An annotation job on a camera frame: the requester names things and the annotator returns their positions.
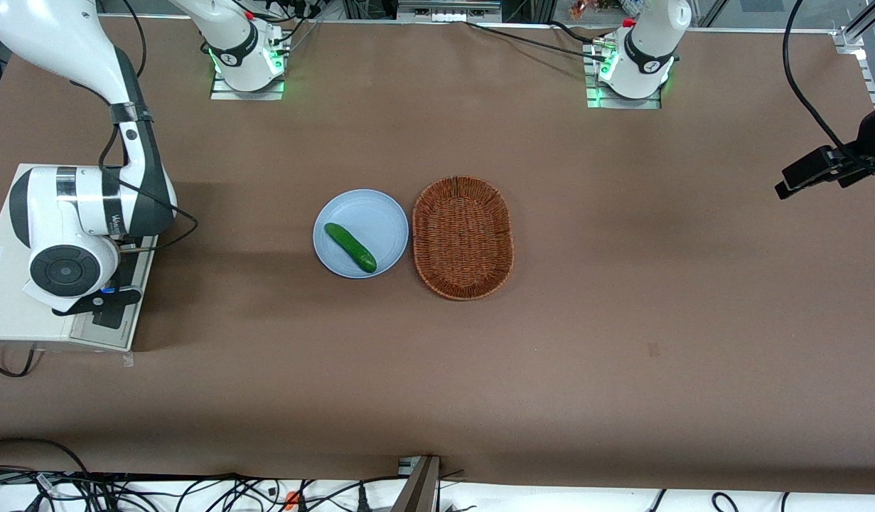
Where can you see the light blue round plate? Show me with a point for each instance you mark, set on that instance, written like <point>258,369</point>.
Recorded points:
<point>380,220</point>

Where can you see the grey electronics box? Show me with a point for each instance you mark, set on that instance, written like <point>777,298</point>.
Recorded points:
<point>448,13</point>

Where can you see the clear tape piece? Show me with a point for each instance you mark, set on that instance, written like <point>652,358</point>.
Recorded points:
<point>128,360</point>

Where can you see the aluminium frame with bracket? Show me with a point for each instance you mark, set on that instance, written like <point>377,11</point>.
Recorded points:
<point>851,41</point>

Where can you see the green cucumber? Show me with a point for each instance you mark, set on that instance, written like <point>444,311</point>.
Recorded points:
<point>350,247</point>

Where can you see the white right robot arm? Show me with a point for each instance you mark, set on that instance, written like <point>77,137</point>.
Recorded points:
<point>67,43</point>

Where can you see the white toaster oven body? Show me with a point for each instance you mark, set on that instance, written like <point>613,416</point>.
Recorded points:
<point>3,320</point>

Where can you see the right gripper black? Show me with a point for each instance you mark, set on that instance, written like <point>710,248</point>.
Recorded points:
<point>127,271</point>

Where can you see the brown oval wicker basket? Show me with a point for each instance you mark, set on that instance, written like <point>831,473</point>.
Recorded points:
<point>462,238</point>

